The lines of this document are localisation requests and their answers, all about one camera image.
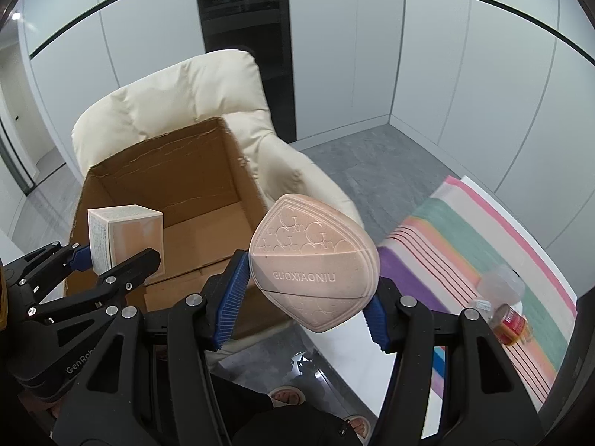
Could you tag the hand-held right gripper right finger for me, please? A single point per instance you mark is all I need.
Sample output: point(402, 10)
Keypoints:
point(375, 323)

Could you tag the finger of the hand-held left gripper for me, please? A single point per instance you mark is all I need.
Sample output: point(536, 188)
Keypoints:
point(80, 256)
point(135, 267)

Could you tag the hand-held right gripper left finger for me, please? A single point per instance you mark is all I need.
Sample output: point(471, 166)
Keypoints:
point(234, 295)

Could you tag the small beige carton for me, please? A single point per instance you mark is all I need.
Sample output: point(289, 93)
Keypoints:
point(132, 237)

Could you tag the pink embossed compact case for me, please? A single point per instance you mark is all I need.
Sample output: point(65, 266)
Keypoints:
point(316, 260)

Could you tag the brown cardboard box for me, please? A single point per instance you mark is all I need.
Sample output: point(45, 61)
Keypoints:
point(186, 195)

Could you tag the small clear glass bottle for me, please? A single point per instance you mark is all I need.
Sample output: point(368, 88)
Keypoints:
point(506, 324)

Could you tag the clear plastic jar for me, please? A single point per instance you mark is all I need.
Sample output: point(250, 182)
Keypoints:
point(502, 283)

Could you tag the person's pink slipper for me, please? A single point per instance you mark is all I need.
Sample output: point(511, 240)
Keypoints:
point(288, 397)
point(359, 427)

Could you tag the striped multicolour cloth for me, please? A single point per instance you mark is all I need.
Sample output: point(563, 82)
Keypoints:
point(465, 241)

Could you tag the person's feet in slippers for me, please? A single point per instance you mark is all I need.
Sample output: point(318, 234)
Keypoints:
point(288, 425)

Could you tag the cream padded armchair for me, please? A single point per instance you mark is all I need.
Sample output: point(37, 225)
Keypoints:
point(186, 88)

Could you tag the black wall panel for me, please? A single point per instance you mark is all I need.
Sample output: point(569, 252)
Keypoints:
point(241, 32)

